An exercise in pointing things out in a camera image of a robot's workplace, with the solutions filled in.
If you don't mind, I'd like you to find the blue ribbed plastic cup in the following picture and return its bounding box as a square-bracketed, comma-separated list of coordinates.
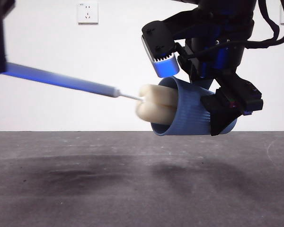
[149, 76, 239, 137]

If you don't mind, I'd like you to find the cup brush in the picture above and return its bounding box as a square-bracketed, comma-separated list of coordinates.
[1, 61, 180, 125]

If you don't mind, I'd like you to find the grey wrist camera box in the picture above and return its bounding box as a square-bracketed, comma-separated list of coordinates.
[141, 35, 180, 78]

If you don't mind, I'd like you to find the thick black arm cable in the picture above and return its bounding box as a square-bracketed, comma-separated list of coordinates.
[245, 0, 284, 49]

